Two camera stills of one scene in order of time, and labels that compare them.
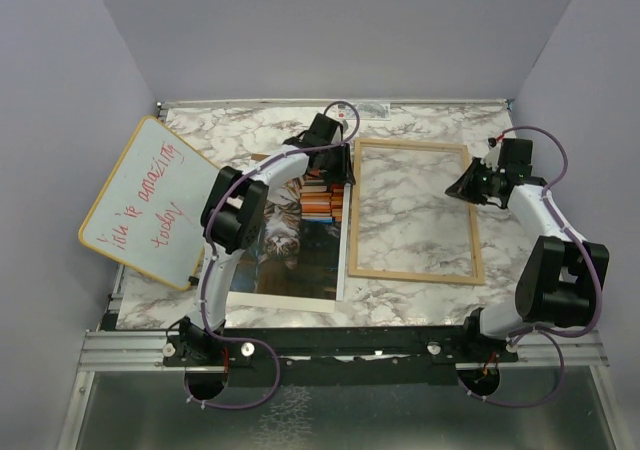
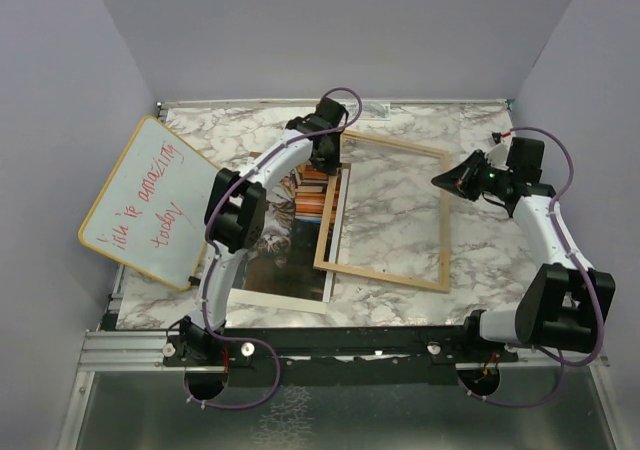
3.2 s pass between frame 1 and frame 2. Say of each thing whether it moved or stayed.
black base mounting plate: stayed
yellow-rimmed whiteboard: stayed
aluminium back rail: stayed
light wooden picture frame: moved
